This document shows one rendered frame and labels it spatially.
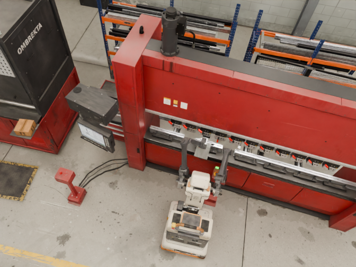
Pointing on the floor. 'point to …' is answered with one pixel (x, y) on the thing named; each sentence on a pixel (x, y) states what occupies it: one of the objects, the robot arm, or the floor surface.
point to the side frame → (344, 216)
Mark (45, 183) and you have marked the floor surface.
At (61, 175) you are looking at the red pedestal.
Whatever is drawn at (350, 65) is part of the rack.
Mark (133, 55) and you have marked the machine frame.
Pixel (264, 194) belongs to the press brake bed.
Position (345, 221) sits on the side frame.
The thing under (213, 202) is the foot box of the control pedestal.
